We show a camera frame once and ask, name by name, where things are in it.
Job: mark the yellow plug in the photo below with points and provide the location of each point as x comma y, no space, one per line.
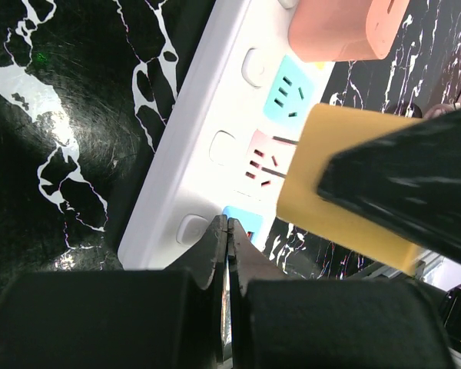
316,185

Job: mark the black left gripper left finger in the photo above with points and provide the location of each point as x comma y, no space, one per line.
168,318

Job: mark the white power strip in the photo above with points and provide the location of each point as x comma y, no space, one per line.
200,168

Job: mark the orange plug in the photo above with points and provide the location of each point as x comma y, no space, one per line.
345,30

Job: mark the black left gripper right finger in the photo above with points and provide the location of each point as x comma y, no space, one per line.
281,322

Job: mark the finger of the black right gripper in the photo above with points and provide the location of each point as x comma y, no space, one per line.
416,183

